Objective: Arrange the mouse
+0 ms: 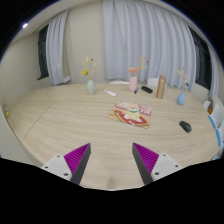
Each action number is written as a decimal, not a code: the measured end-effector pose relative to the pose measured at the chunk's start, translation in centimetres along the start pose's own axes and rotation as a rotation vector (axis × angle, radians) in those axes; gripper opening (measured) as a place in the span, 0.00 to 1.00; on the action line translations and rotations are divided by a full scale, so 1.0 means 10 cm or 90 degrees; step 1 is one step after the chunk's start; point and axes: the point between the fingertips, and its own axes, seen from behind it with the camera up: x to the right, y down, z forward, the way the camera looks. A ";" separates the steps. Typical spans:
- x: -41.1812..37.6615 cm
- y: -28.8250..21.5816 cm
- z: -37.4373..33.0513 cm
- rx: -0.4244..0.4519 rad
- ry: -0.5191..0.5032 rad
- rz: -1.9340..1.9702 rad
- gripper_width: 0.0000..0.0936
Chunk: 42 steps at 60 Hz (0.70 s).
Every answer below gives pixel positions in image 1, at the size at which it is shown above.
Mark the beige dried flowers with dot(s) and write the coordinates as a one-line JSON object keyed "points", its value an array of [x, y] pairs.
{"points": [[184, 77]]}

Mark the pink vase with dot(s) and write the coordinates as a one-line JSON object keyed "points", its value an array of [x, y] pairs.
{"points": [[133, 83]]}

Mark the white blue chair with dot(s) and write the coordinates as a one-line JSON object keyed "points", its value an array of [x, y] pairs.
{"points": [[215, 110]]}

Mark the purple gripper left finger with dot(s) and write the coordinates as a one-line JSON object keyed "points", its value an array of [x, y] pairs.
{"points": [[71, 166]]}

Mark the blue vase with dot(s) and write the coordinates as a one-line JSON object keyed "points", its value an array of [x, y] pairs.
{"points": [[181, 98]]}

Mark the pink and yellow flowers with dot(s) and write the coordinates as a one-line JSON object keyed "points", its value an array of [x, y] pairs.
{"points": [[136, 68]]}

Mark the white centre curtain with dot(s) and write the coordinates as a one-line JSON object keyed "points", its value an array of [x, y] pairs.
{"points": [[140, 33]]}

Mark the dark right window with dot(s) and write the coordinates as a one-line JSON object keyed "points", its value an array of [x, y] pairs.
{"points": [[203, 61]]}

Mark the pale green vase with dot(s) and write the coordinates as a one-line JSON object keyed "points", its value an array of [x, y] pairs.
{"points": [[91, 87]]}

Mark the tan cylindrical bottle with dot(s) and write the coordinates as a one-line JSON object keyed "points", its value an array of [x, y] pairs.
{"points": [[161, 86]]}

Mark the yellow dried flowers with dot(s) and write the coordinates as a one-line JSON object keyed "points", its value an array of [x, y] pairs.
{"points": [[88, 67]]}

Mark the dark left window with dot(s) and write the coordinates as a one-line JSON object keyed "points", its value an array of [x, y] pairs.
{"points": [[42, 53]]}

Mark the black computer mouse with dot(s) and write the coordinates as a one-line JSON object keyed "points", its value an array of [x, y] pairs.
{"points": [[186, 126]]}

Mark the white right curtain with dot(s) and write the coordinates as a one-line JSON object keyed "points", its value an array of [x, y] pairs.
{"points": [[215, 75]]}

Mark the white left curtain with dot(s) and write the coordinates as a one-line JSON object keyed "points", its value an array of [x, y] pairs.
{"points": [[54, 47]]}

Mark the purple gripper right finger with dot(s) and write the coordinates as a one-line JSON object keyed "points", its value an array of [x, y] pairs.
{"points": [[153, 166]]}

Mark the white curtain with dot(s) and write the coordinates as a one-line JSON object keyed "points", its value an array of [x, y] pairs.
{"points": [[215, 75], [54, 47], [140, 33]]}

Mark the cartoon dog mouse pad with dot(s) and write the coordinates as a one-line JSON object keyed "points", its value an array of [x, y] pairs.
{"points": [[131, 113]]}

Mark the dark window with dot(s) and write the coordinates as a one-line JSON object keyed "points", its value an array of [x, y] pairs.
{"points": [[203, 61], [42, 53]]}

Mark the black glasses case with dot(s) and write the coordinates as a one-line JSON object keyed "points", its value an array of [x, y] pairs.
{"points": [[147, 89]]}

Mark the white remote control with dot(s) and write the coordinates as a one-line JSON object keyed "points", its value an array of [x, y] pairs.
{"points": [[110, 93]]}

